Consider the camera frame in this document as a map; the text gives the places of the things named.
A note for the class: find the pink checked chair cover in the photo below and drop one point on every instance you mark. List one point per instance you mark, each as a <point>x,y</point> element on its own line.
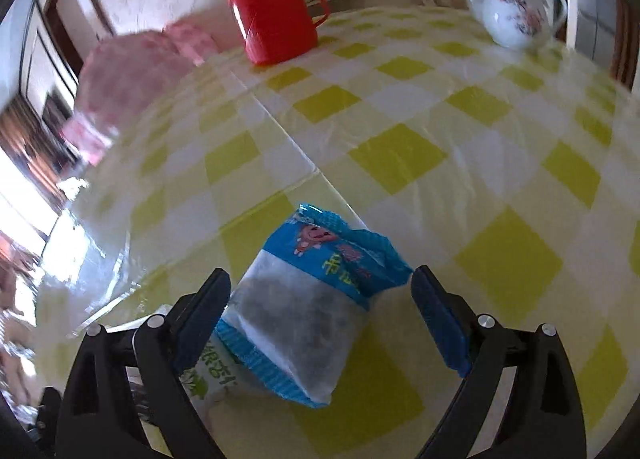
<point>130,74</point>

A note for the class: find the green white snack packet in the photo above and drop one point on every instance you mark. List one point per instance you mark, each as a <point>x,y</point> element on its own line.
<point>215,374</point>

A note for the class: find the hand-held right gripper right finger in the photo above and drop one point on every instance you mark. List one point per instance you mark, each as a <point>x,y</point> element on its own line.
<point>440,324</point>

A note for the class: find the red thermos jug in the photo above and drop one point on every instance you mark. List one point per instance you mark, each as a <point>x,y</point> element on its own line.
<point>270,14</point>

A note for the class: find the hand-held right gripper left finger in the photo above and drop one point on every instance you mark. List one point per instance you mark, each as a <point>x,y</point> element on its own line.
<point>200,334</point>

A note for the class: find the yellow checked tablecloth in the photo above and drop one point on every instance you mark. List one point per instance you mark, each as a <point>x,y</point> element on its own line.
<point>400,114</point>

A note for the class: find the dark wooden door frame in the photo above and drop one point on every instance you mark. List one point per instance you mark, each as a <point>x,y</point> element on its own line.
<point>55,4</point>

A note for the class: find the blue white snack packet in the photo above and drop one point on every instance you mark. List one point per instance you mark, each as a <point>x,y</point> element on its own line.
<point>300,314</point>

